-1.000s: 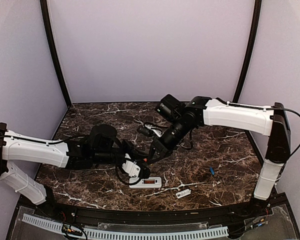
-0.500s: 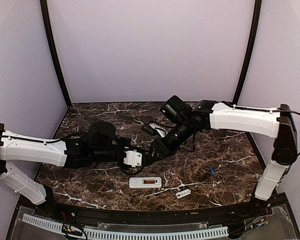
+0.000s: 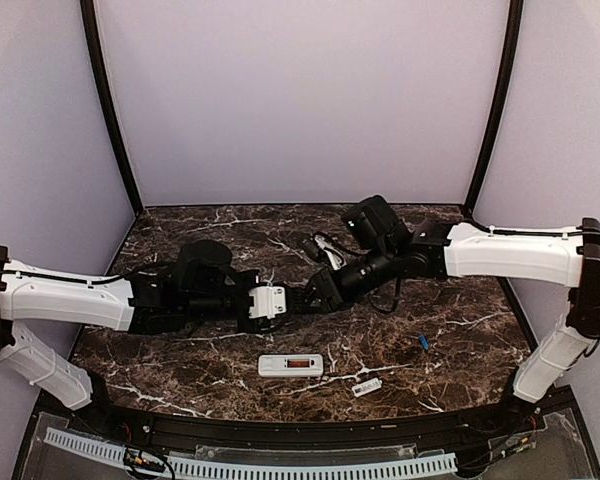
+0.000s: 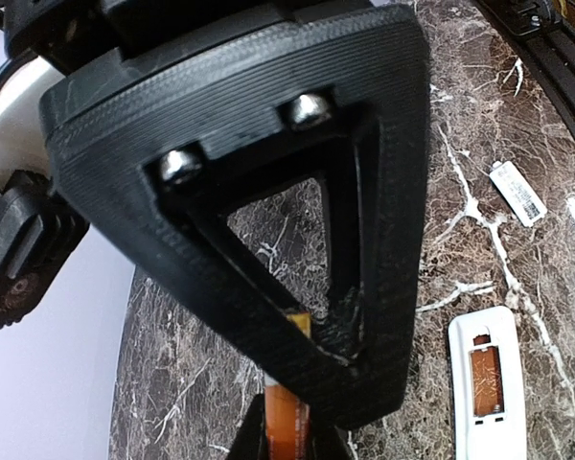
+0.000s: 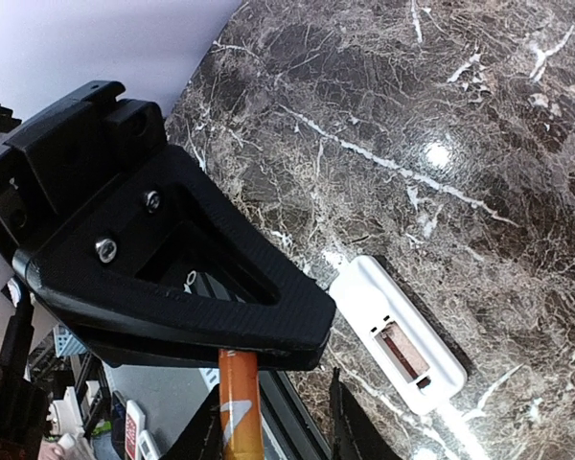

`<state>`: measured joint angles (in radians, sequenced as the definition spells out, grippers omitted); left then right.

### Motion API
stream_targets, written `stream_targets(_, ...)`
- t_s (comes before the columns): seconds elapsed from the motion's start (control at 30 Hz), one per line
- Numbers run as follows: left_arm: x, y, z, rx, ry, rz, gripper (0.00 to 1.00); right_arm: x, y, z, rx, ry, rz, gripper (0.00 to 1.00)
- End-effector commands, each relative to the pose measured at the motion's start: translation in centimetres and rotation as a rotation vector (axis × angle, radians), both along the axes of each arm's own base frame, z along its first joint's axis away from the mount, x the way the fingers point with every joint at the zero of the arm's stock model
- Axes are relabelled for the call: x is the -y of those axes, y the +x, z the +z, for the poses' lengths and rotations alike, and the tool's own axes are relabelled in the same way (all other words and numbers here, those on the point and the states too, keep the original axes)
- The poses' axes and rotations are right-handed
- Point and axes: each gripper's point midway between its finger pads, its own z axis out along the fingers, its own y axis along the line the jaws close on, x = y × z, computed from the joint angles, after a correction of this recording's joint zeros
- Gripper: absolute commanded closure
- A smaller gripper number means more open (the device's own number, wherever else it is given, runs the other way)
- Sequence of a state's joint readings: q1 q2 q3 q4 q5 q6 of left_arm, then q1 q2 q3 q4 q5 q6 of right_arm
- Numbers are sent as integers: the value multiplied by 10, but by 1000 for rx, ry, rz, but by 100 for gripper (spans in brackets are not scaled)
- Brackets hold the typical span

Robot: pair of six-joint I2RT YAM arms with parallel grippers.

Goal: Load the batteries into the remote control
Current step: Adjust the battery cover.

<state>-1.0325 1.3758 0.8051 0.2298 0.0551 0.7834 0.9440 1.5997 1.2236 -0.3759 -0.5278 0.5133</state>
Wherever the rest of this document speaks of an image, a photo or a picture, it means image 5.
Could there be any black front rail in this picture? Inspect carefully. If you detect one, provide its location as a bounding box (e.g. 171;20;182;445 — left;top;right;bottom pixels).
259;371;332;460

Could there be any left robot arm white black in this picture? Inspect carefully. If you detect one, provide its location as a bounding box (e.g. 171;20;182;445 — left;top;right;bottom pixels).
0;80;336;459

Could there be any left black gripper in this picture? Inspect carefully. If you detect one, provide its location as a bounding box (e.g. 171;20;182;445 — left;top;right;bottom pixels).
0;80;335;350

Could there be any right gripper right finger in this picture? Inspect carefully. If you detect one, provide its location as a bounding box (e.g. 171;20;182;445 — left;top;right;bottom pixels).
330;368;401;460

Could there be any orange AAA battery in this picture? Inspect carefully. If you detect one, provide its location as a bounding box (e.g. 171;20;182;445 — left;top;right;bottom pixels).
218;350;265;460

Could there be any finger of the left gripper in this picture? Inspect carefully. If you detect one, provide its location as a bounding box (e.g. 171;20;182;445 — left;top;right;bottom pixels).
74;326;323;371

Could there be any white remote control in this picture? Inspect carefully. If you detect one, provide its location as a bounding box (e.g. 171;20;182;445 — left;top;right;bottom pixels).
329;256;467;415

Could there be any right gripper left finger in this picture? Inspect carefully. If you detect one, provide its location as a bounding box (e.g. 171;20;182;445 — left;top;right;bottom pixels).
161;384;223;460

